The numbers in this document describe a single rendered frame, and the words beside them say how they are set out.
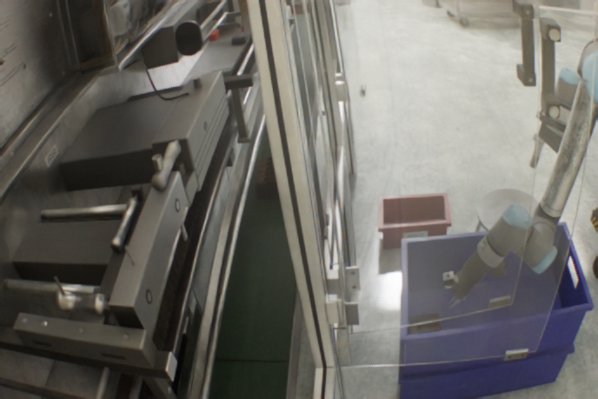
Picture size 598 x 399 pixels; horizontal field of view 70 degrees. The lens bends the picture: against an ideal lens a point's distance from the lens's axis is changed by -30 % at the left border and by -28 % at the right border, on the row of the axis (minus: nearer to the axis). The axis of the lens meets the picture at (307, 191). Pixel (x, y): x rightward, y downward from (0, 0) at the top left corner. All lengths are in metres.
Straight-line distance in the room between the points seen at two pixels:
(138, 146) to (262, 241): 0.47
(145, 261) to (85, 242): 0.16
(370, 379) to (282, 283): 0.72
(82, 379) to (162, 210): 0.37
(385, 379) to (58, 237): 1.25
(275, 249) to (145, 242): 0.60
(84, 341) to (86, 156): 0.44
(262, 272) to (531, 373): 0.94
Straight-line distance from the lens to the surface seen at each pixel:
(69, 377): 0.94
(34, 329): 0.73
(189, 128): 0.90
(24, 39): 1.08
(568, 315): 1.50
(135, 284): 0.65
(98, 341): 0.65
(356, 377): 1.81
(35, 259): 0.84
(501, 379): 1.67
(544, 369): 1.70
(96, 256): 0.77
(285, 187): 0.81
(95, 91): 1.21
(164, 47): 1.47
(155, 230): 0.72
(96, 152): 1.00
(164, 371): 0.65
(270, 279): 1.20
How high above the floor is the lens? 1.48
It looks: 34 degrees down
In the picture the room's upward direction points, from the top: 9 degrees counter-clockwise
